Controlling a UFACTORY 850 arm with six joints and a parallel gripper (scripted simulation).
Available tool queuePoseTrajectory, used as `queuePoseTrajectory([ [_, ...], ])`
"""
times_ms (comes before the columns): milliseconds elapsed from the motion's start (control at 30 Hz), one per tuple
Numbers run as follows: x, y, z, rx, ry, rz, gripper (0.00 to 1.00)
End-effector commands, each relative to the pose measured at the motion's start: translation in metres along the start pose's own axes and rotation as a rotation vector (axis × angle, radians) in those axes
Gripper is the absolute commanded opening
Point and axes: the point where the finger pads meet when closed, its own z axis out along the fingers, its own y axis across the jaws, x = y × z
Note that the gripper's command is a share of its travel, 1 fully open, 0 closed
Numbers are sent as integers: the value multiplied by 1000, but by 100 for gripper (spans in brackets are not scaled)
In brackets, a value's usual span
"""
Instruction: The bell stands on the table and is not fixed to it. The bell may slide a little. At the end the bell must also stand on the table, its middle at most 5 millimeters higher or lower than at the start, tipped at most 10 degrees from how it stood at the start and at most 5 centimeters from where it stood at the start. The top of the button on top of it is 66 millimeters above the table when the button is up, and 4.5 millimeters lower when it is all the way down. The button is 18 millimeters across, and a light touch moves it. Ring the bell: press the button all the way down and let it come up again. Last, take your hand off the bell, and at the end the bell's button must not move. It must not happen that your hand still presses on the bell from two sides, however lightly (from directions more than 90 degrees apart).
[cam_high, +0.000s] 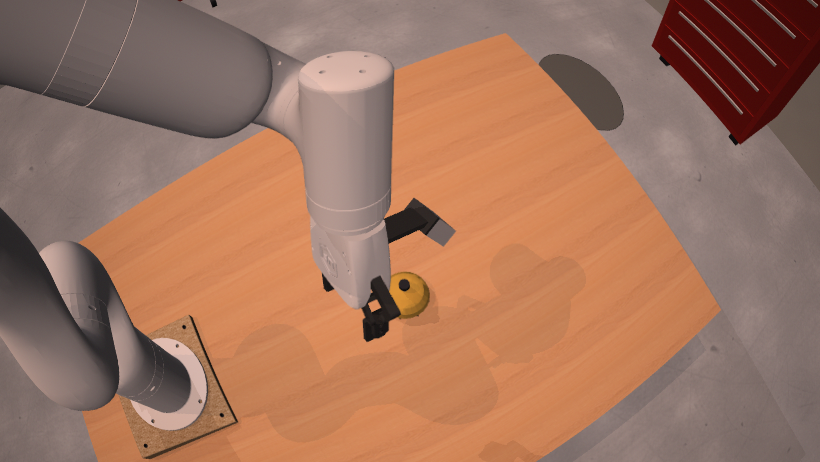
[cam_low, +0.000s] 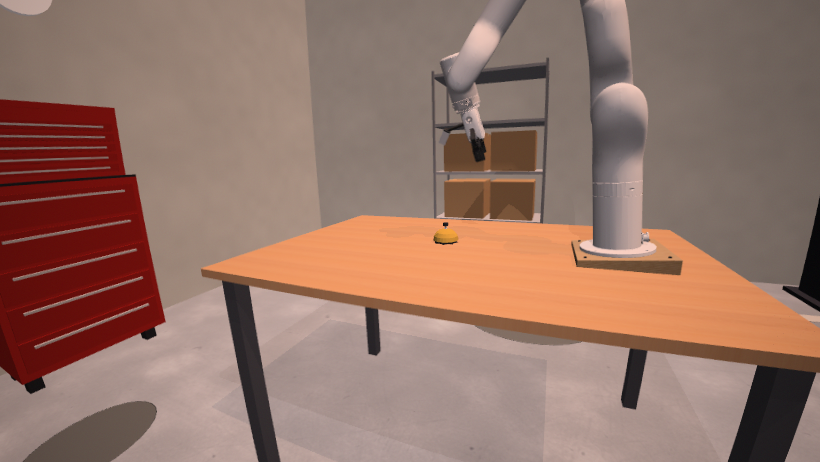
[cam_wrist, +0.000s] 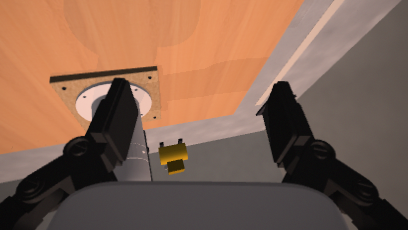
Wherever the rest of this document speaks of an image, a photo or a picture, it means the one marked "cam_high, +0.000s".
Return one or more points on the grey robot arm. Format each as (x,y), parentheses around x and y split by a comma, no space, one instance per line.
(170,65)

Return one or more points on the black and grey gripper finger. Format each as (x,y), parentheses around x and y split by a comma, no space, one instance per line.
(327,286)
(388,311)

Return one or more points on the golden dome bell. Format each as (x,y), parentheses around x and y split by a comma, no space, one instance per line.
(410,293)

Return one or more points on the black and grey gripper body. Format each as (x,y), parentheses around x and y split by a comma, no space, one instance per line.
(350,259)

